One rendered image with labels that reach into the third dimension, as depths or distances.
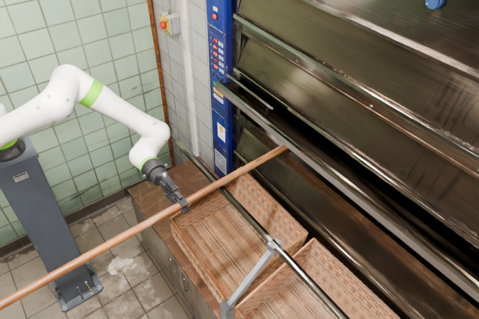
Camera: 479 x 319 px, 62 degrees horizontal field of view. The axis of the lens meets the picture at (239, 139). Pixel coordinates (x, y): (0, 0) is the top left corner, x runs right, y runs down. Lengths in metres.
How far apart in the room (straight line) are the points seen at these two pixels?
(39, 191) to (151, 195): 0.67
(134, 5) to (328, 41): 1.44
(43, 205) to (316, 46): 1.52
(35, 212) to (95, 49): 0.99
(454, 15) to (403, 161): 0.49
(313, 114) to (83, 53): 1.49
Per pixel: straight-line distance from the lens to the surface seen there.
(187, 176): 2.58
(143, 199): 2.50
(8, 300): 1.57
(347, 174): 1.49
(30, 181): 2.11
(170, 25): 2.30
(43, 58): 2.50
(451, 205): 1.38
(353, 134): 1.49
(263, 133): 1.96
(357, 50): 1.37
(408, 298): 1.78
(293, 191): 1.96
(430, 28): 1.22
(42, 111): 1.58
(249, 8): 1.72
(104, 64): 2.63
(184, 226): 2.30
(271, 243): 1.54
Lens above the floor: 2.44
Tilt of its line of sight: 41 degrees down
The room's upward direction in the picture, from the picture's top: straight up
